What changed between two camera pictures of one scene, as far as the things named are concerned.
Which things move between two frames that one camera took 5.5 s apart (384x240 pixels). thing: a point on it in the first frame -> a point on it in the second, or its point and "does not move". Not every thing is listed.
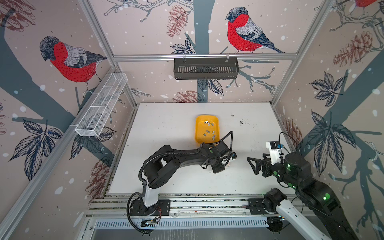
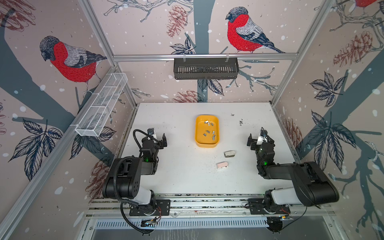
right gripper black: x=265 y=164 -> x=254 y=141
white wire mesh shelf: x=100 y=105 does not move
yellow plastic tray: x=207 y=128 does not move
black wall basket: x=203 y=68 does not move
